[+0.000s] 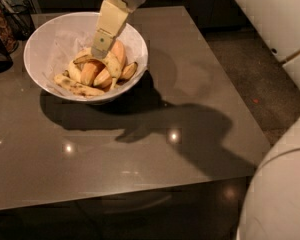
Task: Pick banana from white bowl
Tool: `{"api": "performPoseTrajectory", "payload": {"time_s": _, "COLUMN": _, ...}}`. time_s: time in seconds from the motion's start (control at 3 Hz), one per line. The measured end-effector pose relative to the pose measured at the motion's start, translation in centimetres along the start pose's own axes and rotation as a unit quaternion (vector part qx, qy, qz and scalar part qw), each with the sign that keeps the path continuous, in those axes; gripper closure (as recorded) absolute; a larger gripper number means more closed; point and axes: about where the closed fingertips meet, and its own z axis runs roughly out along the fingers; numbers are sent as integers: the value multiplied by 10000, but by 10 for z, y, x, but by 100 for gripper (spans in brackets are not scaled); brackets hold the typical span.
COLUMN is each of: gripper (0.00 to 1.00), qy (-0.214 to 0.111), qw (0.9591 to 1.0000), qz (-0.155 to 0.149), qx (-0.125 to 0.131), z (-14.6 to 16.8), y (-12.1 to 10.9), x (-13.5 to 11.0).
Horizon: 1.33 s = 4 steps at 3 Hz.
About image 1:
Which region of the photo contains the orange banana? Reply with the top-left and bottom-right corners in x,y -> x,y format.
93,68 -> 112,89
111,40 -> 126,67
81,62 -> 104,86

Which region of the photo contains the curved spotted yellow banana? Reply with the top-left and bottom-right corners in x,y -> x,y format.
73,47 -> 122,89

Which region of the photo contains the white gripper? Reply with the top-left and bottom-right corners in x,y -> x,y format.
91,0 -> 146,59

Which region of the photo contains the spotted banana at front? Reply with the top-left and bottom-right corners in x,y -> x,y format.
54,74 -> 104,97

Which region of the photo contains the white ceramic bowl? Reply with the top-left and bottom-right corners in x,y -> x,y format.
22,11 -> 149,105

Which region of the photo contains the orange banana at back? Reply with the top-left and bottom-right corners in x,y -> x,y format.
111,40 -> 126,67

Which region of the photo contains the small banana at right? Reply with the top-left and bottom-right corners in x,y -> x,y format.
120,62 -> 138,81

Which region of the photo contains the orange banana lower middle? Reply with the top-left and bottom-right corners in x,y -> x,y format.
93,68 -> 112,89

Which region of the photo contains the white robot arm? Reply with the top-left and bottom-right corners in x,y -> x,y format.
103,0 -> 300,240

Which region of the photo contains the orange banana in middle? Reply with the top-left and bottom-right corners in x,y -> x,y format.
81,62 -> 104,86

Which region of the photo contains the patterned brown jar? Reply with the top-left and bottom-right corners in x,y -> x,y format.
0,8 -> 18,54

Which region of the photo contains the pale banana at left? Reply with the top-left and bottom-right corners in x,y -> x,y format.
67,62 -> 81,83

